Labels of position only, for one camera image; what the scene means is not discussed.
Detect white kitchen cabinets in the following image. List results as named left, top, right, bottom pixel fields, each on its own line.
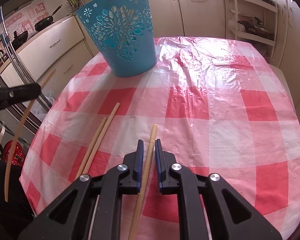
left=0, top=0, right=300, bottom=120

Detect red bag on floor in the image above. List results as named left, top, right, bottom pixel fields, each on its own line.
left=2, top=140, right=25, bottom=167

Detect blue perforated plastic basket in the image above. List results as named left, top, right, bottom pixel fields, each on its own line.
left=76, top=0, right=157, bottom=77

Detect red white checkered tablecloth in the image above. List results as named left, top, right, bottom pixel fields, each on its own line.
left=20, top=37, right=300, bottom=239

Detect black frying pan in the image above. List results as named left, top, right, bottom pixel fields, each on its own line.
left=12, top=30, right=29, bottom=50

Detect black wok on counter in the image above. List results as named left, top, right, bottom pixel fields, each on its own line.
left=34, top=5, right=62, bottom=32

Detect bamboo chopstick short left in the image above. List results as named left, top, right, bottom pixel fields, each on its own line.
left=75, top=117, right=107, bottom=179

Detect white storage trolley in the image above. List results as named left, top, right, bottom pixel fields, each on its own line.
left=224, top=0, right=279, bottom=62

